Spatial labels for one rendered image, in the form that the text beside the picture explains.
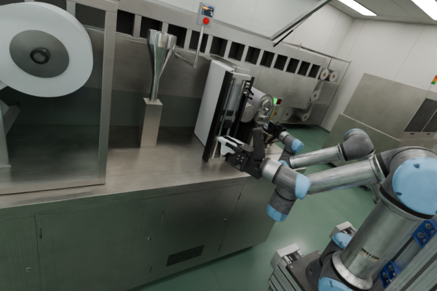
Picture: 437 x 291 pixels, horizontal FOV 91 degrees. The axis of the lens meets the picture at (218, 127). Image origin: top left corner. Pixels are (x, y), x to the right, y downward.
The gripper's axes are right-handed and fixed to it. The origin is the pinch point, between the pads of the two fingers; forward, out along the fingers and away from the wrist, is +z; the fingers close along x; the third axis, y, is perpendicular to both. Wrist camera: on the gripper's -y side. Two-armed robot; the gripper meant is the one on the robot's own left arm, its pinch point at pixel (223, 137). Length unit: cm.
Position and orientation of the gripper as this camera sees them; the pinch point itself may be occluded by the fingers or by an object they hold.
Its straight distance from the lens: 85.5
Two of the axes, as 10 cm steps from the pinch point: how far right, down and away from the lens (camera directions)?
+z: -7.9, -4.2, 4.5
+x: 5.2, -0.7, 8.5
